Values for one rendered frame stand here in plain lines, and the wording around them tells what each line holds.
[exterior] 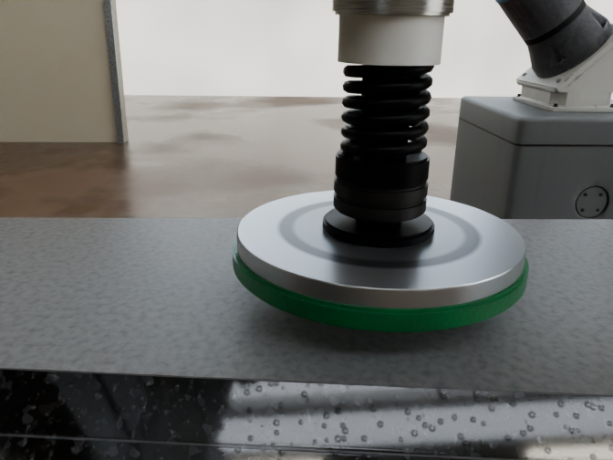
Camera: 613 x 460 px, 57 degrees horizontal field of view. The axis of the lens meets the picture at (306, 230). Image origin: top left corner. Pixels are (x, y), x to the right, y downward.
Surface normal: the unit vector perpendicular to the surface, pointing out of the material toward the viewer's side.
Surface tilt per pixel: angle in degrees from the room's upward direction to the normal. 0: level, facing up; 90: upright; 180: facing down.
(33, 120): 90
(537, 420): 45
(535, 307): 0
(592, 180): 90
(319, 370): 0
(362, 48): 90
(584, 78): 90
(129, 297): 0
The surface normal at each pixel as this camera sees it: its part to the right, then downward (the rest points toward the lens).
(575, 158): 0.07, 0.34
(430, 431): -0.02, -0.43
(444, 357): 0.02, -0.94
